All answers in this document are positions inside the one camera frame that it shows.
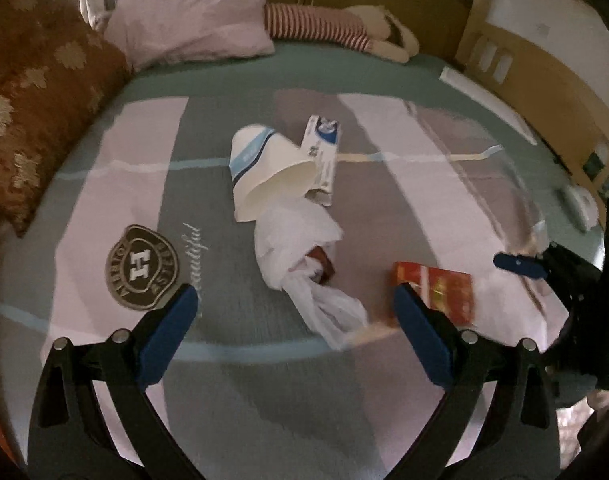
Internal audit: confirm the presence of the red cardboard box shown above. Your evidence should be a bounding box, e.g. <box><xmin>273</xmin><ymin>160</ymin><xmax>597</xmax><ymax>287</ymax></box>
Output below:
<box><xmin>390</xmin><ymin>261</ymin><xmax>475</xmax><ymax>325</ymax></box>

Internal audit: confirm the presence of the small dark red packet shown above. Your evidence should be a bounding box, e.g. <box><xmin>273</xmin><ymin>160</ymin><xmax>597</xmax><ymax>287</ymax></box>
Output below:
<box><xmin>309</xmin><ymin>247</ymin><xmax>335</xmax><ymax>283</ymax></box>

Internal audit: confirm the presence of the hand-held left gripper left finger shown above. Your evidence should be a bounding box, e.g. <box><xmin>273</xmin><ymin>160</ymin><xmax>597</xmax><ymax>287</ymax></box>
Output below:
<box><xmin>27</xmin><ymin>282</ymin><xmax>200</xmax><ymax>480</ymax></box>

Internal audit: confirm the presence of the white toothpaste box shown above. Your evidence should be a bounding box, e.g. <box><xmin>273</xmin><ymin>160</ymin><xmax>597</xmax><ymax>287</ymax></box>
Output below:
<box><xmin>300</xmin><ymin>115</ymin><xmax>345</xmax><ymax>207</ymax></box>

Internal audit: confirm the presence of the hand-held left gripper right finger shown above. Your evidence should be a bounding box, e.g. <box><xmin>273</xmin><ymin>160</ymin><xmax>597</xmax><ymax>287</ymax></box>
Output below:
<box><xmin>389</xmin><ymin>282</ymin><xmax>562</xmax><ymax>480</ymax></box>

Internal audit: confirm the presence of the white small device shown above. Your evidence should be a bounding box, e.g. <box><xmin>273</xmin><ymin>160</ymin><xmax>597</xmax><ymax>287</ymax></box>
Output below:
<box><xmin>559</xmin><ymin>185</ymin><xmax>600</xmax><ymax>233</ymax></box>

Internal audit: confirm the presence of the pink plaid blanket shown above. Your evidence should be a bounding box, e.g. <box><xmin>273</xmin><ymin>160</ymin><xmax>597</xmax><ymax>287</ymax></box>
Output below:
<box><xmin>0</xmin><ymin>87</ymin><xmax>570</xmax><ymax>480</ymax></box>

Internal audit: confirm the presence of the white flat frame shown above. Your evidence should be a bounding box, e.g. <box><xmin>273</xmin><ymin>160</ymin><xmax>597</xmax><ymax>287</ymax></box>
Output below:
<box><xmin>440</xmin><ymin>65</ymin><xmax>537</xmax><ymax>143</ymax></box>

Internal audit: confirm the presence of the white paper cup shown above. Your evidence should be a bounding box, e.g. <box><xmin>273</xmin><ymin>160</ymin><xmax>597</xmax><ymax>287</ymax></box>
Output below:
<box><xmin>228</xmin><ymin>124</ymin><xmax>317</xmax><ymax>222</ymax></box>

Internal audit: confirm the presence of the green mattress cover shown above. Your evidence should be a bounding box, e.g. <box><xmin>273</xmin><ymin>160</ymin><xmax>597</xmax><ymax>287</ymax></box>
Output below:
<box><xmin>49</xmin><ymin>40</ymin><xmax>600</xmax><ymax>271</ymax></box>

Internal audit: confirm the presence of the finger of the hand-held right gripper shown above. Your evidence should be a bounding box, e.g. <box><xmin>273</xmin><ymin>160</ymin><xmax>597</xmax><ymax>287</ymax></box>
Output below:
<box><xmin>493</xmin><ymin>242</ymin><xmax>585</xmax><ymax>286</ymax></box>

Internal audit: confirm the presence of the wooden footboard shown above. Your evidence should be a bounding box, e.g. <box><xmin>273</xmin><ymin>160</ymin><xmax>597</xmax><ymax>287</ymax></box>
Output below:
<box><xmin>454</xmin><ymin>0</ymin><xmax>609</xmax><ymax>196</ymax></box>

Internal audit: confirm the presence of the striped plush toy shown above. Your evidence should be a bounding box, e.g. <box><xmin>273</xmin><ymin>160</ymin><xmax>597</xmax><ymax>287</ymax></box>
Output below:
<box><xmin>263</xmin><ymin>2</ymin><xmax>420</xmax><ymax>65</ymax></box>

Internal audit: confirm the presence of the crumpled white plastic bag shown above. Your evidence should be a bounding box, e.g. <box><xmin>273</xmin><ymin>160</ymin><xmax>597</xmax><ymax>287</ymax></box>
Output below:
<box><xmin>254</xmin><ymin>197</ymin><xmax>370</xmax><ymax>351</ymax></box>

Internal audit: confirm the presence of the brown floral pillow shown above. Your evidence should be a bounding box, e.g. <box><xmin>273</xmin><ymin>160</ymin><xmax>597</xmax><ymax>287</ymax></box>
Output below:
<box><xmin>0</xmin><ymin>0</ymin><xmax>132</xmax><ymax>238</ymax></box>

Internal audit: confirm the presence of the clear plastic bag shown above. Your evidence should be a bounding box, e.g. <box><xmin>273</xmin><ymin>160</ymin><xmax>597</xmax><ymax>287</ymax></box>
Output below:
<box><xmin>404</xmin><ymin>100</ymin><xmax>552</xmax><ymax>261</ymax></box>

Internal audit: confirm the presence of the pink pillow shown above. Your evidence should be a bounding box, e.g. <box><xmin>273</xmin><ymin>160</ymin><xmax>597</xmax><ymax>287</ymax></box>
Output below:
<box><xmin>104</xmin><ymin>0</ymin><xmax>276</xmax><ymax>73</ymax></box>

